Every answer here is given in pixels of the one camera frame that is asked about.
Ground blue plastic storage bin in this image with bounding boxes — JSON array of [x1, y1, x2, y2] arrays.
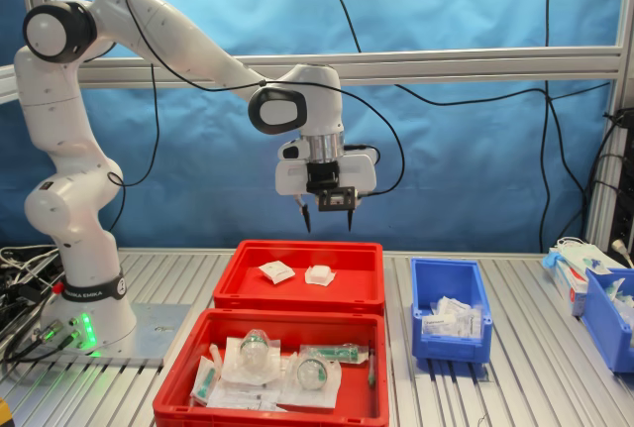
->
[[580, 267, 634, 374], [409, 257, 494, 365]]

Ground labelled white bandage packet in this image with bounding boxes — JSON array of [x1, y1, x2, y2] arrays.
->
[[421, 314, 460, 337]]

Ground white carton with red print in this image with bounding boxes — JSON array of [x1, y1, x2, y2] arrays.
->
[[548, 261, 590, 318]]

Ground green syringe packet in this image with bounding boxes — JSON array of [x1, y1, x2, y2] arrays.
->
[[298, 342, 370, 364]]

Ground tangle of black cables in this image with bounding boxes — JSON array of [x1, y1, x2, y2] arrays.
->
[[0, 243, 65, 374]]

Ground clear dome filter packet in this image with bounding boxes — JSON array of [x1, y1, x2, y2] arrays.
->
[[225, 330, 283, 383], [276, 355, 343, 411]]

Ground green needle packet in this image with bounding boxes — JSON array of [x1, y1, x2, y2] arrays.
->
[[190, 355, 222, 406]]

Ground red plastic crate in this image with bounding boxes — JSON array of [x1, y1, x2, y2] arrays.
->
[[212, 240, 386, 317], [152, 307, 391, 427]]

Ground blue fabric curtain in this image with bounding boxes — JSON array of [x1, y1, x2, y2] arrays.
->
[[0, 0, 634, 255]]

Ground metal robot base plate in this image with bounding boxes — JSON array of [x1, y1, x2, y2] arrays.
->
[[9, 301, 194, 369]]

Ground short aluminium frame rail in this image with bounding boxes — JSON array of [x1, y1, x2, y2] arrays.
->
[[0, 63, 24, 104]]

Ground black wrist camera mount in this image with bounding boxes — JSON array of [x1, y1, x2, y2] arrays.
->
[[305, 161, 359, 213]]

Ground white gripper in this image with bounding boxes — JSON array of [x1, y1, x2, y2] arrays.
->
[[274, 138, 378, 234]]

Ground long aluminium frame rail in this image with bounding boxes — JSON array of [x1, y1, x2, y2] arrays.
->
[[78, 45, 624, 87]]

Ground flat white paper packet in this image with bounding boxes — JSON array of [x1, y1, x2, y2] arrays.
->
[[205, 381, 286, 411]]

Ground printed flat bandage packet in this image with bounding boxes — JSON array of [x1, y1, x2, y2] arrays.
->
[[258, 261, 297, 285]]

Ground black electronics rack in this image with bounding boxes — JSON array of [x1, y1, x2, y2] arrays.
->
[[611, 108, 634, 269]]

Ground black hanging cable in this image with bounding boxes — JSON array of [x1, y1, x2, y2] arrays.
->
[[538, 0, 554, 253], [319, 0, 611, 105]]

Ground white packets heap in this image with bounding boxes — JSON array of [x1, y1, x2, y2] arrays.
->
[[598, 277, 634, 324]]

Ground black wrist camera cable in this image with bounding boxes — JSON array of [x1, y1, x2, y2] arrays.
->
[[106, 0, 406, 235]]

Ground heap of clear bandage packets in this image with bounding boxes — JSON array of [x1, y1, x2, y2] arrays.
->
[[430, 295, 484, 339]]

